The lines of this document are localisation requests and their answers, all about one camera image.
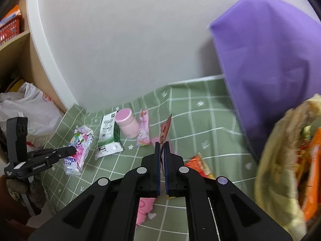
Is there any orange red snack packet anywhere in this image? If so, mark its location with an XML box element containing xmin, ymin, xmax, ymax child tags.
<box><xmin>185</xmin><ymin>153</ymin><xmax>215</xmax><ymax>180</ymax></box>

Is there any green white wrapper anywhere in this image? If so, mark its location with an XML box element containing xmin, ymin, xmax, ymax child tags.
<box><xmin>95</xmin><ymin>110</ymin><xmax>124</xmax><ymax>160</ymax></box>

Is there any green checked tablecloth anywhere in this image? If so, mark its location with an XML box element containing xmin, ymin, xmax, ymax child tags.
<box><xmin>40</xmin><ymin>75</ymin><xmax>261</xmax><ymax>241</ymax></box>

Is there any pink candy wrapper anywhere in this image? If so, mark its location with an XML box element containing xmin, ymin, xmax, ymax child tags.
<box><xmin>136</xmin><ymin>110</ymin><xmax>151</xmax><ymax>147</ymax></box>

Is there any orange plastic bag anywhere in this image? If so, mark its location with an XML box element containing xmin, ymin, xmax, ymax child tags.
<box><xmin>297</xmin><ymin>128</ymin><xmax>321</xmax><ymax>221</ymax></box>

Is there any red plastic basket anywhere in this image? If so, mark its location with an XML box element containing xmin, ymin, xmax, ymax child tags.
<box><xmin>0</xmin><ymin>5</ymin><xmax>23</xmax><ymax>46</ymax></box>

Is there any white plastic bag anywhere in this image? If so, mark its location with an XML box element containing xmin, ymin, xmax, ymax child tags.
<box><xmin>0</xmin><ymin>82</ymin><xmax>64</xmax><ymax>149</ymax></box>

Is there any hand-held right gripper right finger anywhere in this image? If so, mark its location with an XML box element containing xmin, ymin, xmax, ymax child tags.
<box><xmin>164</xmin><ymin>141</ymin><xmax>294</xmax><ymax>241</ymax></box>

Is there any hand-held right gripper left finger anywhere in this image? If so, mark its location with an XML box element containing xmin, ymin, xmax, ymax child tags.
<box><xmin>29</xmin><ymin>142</ymin><xmax>161</xmax><ymax>241</ymax></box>

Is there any pink caterpillar toy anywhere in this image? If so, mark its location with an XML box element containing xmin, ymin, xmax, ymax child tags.
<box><xmin>136</xmin><ymin>136</ymin><xmax>161</xmax><ymax>225</ymax></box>

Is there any pink white tissue packet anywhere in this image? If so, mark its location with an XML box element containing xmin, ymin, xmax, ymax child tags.
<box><xmin>64</xmin><ymin>127</ymin><xmax>94</xmax><ymax>177</ymax></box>

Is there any pink bottle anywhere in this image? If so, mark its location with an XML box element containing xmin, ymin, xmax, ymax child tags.
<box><xmin>115</xmin><ymin>108</ymin><xmax>139</xmax><ymax>138</ymax></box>

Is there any wooden shelf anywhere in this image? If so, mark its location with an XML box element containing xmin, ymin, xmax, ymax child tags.
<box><xmin>0</xmin><ymin>0</ymin><xmax>67</xmax><ymax>113</ymax></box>

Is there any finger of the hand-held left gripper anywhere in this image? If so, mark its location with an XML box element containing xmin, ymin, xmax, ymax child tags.
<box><xmin>50</xmin><ymin>146</ymin><xmax>77</xmax><ymax>161</ymax></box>

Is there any purple cloth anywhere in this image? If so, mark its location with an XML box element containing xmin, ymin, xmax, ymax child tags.
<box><xmin>208</xmin><ymin>0</ymin><xmax>321</xmax><ymax>158</ymax></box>

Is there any person's left hand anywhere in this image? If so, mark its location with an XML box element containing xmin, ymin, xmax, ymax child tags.
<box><xmin>0</xmin><ymin>174</ymin><xmax>47</xmax><ymax>209</ymax></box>

